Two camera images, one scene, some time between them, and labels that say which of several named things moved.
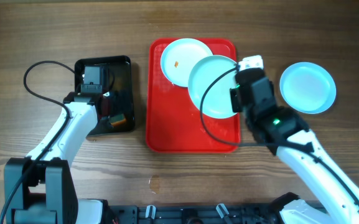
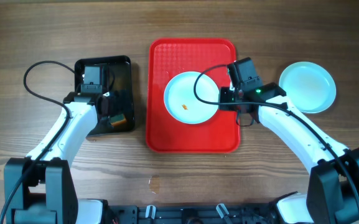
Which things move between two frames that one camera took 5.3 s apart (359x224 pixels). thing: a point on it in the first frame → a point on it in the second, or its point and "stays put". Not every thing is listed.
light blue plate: x=217 y=101 → x=308 y=86
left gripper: x=114 y=96 stays put
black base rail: x=225 y=214 stays put
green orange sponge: x=117 y=119 stays put
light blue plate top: x=179 y=56 → x=181 y=101
